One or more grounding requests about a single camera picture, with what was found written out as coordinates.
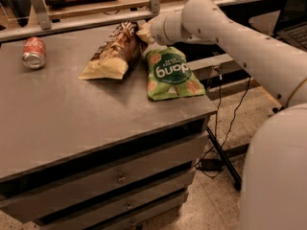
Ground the metal shelf rail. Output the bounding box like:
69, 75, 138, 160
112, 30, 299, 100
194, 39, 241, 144
0, 0, 270, 43

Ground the green dang snack bag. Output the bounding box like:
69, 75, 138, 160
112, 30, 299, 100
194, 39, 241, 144
146, 47, 205, 101

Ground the black metal table frame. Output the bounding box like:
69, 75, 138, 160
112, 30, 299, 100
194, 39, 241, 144
205, 105, 286, 192

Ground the black laptop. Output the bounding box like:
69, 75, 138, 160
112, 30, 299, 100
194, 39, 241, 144
274, 0, 307, 51

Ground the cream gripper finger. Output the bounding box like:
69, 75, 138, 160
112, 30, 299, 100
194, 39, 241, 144
136, 21, 154, 44

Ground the black power adapter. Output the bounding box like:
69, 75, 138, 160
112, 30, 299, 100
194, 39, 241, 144
200, 159, 224, 171

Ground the red coke can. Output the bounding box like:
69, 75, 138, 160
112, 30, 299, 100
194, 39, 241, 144
22, 36, 46, 69

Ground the black cable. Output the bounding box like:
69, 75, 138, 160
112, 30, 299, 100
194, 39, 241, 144
195, 65, 252, 179

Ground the grey drawer cabinet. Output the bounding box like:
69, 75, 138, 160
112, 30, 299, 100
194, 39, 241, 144
0, 113, 209, 230

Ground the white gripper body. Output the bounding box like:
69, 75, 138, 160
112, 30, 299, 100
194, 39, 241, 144
150, 15, 166, 45

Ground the brown sea salt chip bag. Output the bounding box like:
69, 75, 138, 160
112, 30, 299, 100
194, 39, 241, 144
79, 21, 146, 80

